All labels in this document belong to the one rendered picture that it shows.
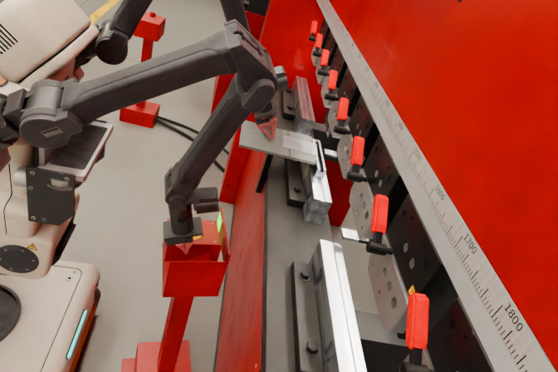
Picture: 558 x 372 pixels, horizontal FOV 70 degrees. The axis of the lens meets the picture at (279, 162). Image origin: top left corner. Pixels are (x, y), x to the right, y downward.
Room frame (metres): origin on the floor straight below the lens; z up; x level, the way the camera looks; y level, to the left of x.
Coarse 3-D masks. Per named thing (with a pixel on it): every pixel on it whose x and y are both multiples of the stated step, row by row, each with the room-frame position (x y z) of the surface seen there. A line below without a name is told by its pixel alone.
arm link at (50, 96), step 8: (40, 88) 0.59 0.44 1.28; (48, 88) 0.60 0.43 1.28; (56, 88) 0.61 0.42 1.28; (8, 96) 0.58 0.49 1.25; (16, 96) 0.57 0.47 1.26; (24, 96) 0.58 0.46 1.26; (32, 96) 0.58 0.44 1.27; (40, 96) 0.58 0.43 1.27; (48, 96) 0.58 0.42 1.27; (56, 96) 0.59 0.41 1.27; (8, 104) 0.56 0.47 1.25; (16, 104) 0.55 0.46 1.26; (24, 104) 0.58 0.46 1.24; (32, 104) 0.56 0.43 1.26; (40, 104) 0.56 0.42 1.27; (48, 104) 0.57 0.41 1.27; (56, 104) 0.58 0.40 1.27; (8, 112) 0.54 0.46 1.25; (16, 112) 0.54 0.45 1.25; (16, 120) 0.55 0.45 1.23
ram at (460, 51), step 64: (320, 0) 1.98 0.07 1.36; (384, 0) 1.06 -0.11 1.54; (448, 0) 0.74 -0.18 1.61; (512, 0) 0.57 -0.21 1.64; (384, 64) 0.89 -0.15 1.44; (448, 64) 0.64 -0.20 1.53; (512, 64) 0.50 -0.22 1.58; (384, 128) 0.74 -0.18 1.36; (448, 128) 0.55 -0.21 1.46; (512, 128) 0.44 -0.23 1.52; (448, 192) 0.48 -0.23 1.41; (512, 192) 0.39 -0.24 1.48; (448, 256) 0.41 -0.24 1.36; (512, 256) 0.34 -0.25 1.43
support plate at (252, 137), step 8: (248, 128) 1.24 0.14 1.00; (256, 128) 1.25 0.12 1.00; (240, 136) 1.16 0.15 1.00; (248, 136) 1.18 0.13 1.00; (256, 136) 1.20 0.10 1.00; (264, 136) 1.22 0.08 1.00; (280, 136) 1.25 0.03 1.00; (296, 136) 1.30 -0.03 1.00; (304, 136) 1.32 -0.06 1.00; (240, 144) 1.11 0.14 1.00; (248, 144) 1.13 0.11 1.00; (256, 144) 1.14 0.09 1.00; (264, 144) 1.16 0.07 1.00; (272, 144) 1.18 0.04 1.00; (280, 144) 1.20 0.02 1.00; (264, 152) 1.13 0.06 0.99; (272, 152) 1.13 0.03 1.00; (280, 152) 1.15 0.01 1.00; (288, 152) 1.17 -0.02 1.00; (296, 152) 1.19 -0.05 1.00; (296, 160) 1.15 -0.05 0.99; (304, 160) 1.15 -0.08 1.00; (312, 160) 1.17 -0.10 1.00
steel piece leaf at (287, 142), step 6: (282, 138) 1.22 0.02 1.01; (288, 138) 1.26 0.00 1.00; (294, 138) 1.27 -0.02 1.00; (282, 144) 1.20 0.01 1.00; (288, 144) 1.21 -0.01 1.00; (294, 144) 1.23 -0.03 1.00; (300, 144) 1.24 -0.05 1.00; (306, 144) 1.26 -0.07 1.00; (300, 150) 1.20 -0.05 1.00; (306, 150) 1.22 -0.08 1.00
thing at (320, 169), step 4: (320, 144) 1.30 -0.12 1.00; (320, 148) 1.27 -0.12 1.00; (320, 152) 1.24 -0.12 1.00; (320, 156) 1.23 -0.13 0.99; (316, 160) 1.18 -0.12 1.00; (320, 160) 1.20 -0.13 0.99; (316, 164) 1.15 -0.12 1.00; (320, 164) 1.17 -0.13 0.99; (324, 164) 1.17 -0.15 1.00; (316, 168) 1.14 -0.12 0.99; (320, 168) 1.15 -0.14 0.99; (324, 168) 1.14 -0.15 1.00; (316, 172) 1.13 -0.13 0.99; (320, 172) 1.13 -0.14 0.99; (324, 172) 1.13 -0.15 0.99; (316, 176) 1.13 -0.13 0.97; (320, 176) 1.13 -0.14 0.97
